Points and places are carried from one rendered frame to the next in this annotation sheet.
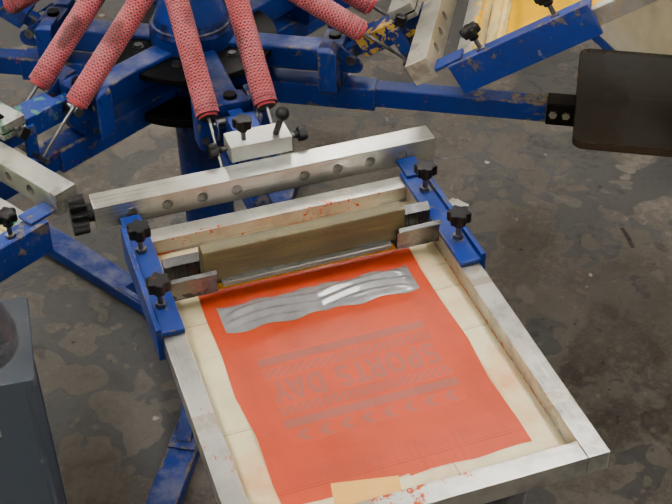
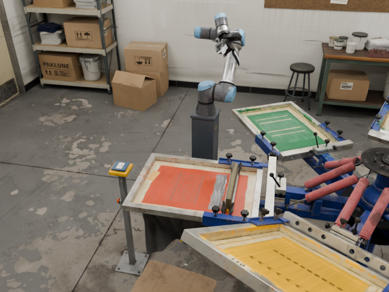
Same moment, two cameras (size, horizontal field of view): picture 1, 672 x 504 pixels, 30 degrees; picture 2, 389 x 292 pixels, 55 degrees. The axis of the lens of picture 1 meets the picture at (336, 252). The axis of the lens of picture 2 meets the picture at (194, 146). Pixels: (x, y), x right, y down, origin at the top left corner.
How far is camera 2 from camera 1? 301 cm
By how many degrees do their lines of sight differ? 91
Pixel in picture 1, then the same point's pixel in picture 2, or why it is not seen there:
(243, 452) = (179, 165)
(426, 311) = (197, 206)
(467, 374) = (169, 203)
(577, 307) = not seen: outside the picture
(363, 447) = (165, 179)
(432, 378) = (174, 196)
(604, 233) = not seen: outside the picture
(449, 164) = not seen: outside the picture
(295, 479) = (166, 168)
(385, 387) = (178, 189)
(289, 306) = (218, 184)
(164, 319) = (223, 160)
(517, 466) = (133, 190)
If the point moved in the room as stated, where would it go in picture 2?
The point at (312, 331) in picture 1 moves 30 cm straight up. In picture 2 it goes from (207, 186) to (208, 146)
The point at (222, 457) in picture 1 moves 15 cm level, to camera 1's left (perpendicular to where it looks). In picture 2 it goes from (176, 157) to (187, 148)
